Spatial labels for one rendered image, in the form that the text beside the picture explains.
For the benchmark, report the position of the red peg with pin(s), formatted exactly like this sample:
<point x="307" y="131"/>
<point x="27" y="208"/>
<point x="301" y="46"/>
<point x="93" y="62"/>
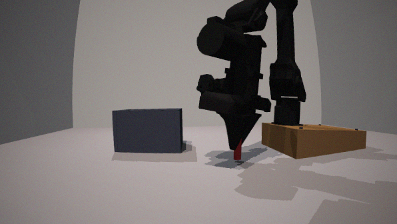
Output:
<point x="237" y="151"/>

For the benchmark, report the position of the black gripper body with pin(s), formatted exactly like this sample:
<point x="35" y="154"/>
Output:
<point x="243" y="93"/>

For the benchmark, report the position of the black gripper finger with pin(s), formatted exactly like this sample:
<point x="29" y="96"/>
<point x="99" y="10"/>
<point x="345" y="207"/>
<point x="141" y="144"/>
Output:
<point x="251" y="124"/>
<point x="235" y="127"/>

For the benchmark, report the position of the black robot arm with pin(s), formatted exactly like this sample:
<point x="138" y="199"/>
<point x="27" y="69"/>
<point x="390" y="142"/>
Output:
<point x="225" y="39"/>

